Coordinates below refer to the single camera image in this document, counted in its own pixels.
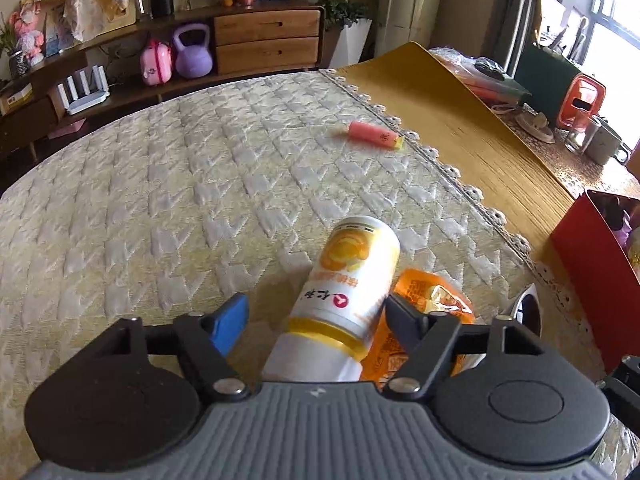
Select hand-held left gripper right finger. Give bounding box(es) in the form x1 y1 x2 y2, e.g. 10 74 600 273
380 292 538 396

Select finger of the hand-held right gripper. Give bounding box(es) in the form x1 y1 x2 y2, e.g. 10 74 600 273
600 354 640 428

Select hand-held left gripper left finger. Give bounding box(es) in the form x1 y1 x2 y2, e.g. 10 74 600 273
95 292 251 397

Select orange snack packet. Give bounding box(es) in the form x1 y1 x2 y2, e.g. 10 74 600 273
360 268 476 391

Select white and yellow bottle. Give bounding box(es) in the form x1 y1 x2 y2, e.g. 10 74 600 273
261 215 402 383

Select red tin box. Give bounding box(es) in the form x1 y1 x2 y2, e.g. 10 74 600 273
550 190 640 376

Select white sunglasses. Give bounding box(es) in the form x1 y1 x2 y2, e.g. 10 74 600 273
492 284 543 338

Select cream quilted table cover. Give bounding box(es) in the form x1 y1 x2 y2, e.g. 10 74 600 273
0 69 640 480

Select pink and yellow tube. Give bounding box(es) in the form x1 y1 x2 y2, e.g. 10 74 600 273
348 120 405 152

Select grey-green mug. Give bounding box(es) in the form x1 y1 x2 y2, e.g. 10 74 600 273
585 117 633 166

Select clear glass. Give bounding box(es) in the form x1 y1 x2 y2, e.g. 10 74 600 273
565 110 598 156

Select purple kettlebell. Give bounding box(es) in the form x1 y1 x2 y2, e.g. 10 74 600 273
172 23 214 79

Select white router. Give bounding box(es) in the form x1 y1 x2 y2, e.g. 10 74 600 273
56 66 111 116

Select pink toy suitcase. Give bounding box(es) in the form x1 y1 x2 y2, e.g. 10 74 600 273
140 40 173 86

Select green and orange storage box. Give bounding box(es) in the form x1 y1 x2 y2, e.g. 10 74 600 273
515 42 607 131

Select white planter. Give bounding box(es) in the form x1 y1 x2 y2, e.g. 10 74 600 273
327 17 373 70

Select wooden cabinet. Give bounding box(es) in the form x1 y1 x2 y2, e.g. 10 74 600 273
0 4 328 161

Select yellow cardboard box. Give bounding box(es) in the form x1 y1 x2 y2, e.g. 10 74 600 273
0 82 35 113

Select white standing air conditioner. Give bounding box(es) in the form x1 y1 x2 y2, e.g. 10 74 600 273
375 0 448 58

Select grey curtain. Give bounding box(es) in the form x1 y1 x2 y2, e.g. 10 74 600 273
500 0 543 76

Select plant in patterned vase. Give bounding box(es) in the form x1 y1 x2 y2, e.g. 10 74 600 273
0 15 31 80

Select pink flower bouquet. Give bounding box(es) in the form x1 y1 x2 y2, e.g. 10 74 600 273
15 0 66 58

